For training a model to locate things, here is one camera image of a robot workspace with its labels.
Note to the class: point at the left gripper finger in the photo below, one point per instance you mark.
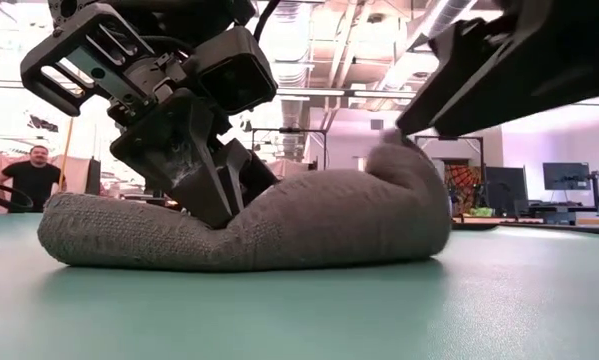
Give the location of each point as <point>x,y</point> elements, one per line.
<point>246,175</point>
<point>179,160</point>

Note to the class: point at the red patterned cloth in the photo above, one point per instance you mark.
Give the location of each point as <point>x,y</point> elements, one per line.
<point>461,185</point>

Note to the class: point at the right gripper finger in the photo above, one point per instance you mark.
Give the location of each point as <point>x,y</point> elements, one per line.
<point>439,95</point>
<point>554,75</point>

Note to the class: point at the ribbed silver air duct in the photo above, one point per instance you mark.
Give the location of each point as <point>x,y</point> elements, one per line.
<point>294,60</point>

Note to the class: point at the dark grey towel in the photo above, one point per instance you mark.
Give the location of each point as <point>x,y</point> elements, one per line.
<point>304,225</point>

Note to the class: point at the dark office desk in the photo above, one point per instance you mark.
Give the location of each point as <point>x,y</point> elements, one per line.
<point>559,215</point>

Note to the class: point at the black stand frame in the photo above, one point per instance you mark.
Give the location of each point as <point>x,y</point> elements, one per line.
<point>481,165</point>
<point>289,130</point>

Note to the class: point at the narrow black panel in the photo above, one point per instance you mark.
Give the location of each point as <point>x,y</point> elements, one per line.
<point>94,177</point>

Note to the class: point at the black screen panel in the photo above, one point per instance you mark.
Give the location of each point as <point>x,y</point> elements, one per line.
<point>506,190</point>

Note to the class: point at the long light bar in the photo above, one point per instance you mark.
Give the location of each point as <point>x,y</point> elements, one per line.
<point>329,93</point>

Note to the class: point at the white dome sensor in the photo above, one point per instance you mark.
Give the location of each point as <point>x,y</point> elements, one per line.
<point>376,19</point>

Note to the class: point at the yellow pole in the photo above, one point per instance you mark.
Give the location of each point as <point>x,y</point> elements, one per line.
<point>67,150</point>

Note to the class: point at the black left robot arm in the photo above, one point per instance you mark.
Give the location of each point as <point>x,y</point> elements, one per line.
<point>179,12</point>

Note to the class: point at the black computer monitor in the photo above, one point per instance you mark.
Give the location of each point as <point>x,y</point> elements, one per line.
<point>566,176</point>

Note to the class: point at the person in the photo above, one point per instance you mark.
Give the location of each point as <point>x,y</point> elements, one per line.
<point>31,180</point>

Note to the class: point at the yellow cloth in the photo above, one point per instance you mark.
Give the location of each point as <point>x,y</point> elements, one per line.
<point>481,212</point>

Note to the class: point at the square wall vent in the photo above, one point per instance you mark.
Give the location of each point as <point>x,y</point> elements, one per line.
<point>377,125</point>

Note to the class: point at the green table mat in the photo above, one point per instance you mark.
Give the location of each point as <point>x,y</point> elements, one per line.
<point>299,315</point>

